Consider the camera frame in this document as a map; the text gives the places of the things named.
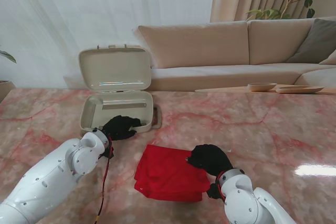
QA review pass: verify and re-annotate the beige plant pot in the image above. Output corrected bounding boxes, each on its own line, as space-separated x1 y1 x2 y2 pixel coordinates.
0 80 17 103

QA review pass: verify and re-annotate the red-black right arm cable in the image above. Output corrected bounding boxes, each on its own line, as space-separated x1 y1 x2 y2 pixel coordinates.
215 173 227 201

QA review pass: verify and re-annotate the shallow wooden dish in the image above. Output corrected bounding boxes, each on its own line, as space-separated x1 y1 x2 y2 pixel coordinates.
275 85 325 94

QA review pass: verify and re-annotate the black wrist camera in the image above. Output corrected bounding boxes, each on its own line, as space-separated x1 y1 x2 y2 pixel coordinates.
206 183 224 200
104 145 116 159

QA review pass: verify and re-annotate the white sheer curtain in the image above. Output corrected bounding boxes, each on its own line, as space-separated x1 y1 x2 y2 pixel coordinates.
0 0 217 90

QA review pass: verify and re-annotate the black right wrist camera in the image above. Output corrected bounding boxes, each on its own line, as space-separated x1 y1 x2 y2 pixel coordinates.
206 183 224 200

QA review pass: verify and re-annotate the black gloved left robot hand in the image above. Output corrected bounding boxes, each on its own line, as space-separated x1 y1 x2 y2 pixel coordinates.
101 115 142 141

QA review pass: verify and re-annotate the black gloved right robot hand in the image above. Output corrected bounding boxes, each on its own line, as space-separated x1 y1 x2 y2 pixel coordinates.
185 144 234 177

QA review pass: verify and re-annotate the brown sofa cushion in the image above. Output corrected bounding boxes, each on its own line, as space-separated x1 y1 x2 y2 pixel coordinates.
286 18 336 64

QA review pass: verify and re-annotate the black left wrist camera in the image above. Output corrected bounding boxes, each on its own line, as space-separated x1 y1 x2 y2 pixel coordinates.
104 145 116 159

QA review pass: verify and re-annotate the cream sofa cushion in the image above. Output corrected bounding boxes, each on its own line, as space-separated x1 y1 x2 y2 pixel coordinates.
319 49 336 65

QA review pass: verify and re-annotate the red-black left arm cable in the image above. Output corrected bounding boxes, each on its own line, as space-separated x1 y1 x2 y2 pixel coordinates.
96 142 112 224

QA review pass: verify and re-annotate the deep wooden bowl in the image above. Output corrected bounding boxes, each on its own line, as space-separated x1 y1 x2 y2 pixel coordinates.
247 82 278 92

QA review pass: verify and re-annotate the beige hard-shell suitcase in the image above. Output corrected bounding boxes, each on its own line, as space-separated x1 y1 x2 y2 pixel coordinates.
78 44 162 134

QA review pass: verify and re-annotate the red-black arm cable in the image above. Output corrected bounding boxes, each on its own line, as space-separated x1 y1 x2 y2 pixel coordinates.
96 142 112 224
215 173 227 201

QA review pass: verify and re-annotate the red shirt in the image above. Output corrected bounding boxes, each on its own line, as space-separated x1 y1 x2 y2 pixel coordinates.
133 144 211 203

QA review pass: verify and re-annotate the beige sectional sofa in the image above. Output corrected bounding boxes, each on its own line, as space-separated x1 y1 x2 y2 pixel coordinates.
138 16 336 92

